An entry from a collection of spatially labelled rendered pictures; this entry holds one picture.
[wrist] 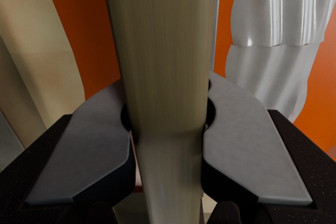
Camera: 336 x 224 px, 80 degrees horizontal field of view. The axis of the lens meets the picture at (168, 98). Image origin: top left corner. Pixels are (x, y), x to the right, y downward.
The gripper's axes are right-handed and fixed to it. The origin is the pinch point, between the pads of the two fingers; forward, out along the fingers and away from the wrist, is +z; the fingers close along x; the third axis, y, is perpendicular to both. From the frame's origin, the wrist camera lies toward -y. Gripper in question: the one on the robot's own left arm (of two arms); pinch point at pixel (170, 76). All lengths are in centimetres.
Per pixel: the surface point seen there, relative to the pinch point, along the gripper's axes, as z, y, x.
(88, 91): 5.3, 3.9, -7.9
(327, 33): 5.3, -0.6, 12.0
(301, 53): 4.5, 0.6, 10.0
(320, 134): 5.3, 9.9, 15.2
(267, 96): 4.9, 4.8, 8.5
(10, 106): 2.8, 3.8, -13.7
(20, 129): 2.5, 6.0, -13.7
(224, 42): 5.3, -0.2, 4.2
